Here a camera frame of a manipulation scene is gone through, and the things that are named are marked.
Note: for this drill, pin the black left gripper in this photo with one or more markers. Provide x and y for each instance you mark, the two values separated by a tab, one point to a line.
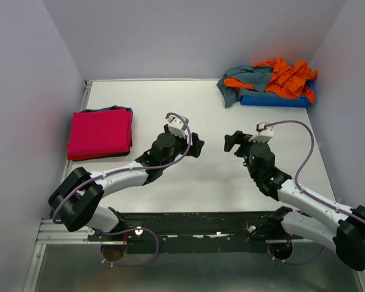
197	145

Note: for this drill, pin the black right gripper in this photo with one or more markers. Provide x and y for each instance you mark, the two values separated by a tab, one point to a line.
238	137

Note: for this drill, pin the grey blue t shirt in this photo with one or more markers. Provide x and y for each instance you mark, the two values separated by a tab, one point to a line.
244	80

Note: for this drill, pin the orange t shirt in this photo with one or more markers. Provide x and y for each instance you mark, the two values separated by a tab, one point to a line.
291	80

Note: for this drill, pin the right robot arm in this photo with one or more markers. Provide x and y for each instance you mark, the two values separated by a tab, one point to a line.
335	226

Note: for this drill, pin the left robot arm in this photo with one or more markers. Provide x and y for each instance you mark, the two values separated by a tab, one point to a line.
76	201

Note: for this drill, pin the blue plastic bin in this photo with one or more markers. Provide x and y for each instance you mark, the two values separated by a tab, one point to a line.
253	98

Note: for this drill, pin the folded pink t shirt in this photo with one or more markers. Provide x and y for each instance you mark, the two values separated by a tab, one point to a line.
98	134

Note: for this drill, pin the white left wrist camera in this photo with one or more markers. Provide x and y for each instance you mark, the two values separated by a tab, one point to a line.
177	125

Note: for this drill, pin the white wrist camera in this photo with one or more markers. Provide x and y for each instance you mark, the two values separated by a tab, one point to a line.
264	133
177	125

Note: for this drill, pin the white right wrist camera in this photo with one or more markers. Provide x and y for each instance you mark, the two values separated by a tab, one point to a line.
264	133

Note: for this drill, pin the aluminium frame profile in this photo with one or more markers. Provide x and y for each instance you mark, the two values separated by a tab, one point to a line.
50	234

